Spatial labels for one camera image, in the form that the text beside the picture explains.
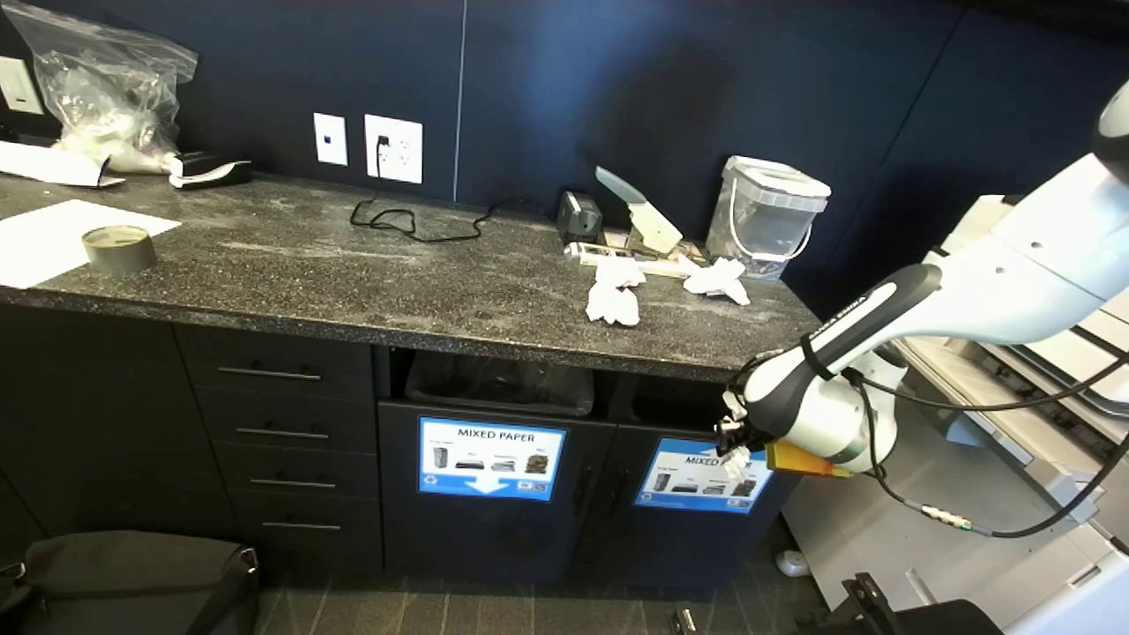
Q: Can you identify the white wall switch plate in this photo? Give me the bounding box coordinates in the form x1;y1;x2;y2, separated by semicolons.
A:
313;113;351;167

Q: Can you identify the grey tape roll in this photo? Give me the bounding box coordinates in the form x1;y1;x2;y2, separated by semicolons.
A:
80;226;155;272

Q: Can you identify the white paper large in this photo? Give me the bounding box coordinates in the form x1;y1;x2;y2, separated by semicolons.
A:
586;261;645;328

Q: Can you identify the blue mixed paper sign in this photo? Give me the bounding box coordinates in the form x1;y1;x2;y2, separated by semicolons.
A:
636;437;772;514
418;417;564;504

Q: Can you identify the clear plastic bag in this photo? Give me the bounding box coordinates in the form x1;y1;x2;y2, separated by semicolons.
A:
0;0;199;174

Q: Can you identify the white wall outlet plate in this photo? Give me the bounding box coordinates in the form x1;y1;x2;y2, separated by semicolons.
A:
364;113;423;184

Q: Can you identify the white paper sheet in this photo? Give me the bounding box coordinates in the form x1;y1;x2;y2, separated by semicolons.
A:
0;197;173;288

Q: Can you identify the right blue mixed paper sign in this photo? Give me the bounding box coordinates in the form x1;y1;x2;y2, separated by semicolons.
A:
636;437;772;514

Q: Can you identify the dark cabinet with drawers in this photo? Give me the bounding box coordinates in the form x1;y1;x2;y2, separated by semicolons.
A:
0;306;793;592

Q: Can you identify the clear plastic bucket with lid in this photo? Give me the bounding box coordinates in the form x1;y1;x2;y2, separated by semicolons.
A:
707;157;833;278

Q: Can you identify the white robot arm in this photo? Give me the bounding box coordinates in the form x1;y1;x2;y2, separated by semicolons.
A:
715;80;1129;473

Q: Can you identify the crumpled white paper small back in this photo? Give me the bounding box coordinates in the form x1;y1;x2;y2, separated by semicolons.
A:
685;259;748;306

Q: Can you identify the left blue mixed paper sign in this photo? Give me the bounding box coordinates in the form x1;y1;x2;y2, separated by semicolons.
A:
418;417;564;504

